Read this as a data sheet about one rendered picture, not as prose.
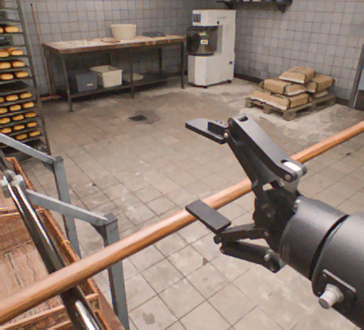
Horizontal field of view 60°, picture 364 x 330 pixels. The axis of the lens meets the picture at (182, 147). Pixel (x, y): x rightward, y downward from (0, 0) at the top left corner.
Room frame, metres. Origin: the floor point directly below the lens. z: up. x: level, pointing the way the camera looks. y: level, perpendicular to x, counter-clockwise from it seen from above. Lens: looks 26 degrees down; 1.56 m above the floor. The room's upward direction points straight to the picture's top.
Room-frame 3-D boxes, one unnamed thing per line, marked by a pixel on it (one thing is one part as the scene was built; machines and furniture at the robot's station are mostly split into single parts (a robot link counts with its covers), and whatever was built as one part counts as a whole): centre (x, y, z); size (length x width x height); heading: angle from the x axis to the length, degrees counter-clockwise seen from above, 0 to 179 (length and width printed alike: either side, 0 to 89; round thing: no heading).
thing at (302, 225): (0.27, -0.12, 1.33); 0.09 x 0.07 x 0.08; 38
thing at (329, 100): (4.69, -1.69, 0.07); 1.20 x 0.80 x 0.14; 128
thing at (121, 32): (5.52, 0.97, 1.01); 0.43 x 0.42 x 0.21; 128
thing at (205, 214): (0.37, -0.04, 1.26); 0.07 x 0.03 x 0.01; 38
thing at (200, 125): (0.37, -0.04, 1.40); 0.07 x 0.03 x 0.01; 38
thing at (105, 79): (5.19, 1.26, 0.35); 0.50 x 0.36 x 0.24; 39
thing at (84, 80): (4.94, 1.59, 0.35); 0.50 x 0.36 x 0.24; 38
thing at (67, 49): (5.36, 1.04, 0.45); 2.20 x 0.80 x 0.90; 128
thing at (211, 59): (6.04, -0.49, 0.66); 0.92 x 0.59 x 1.32; 128
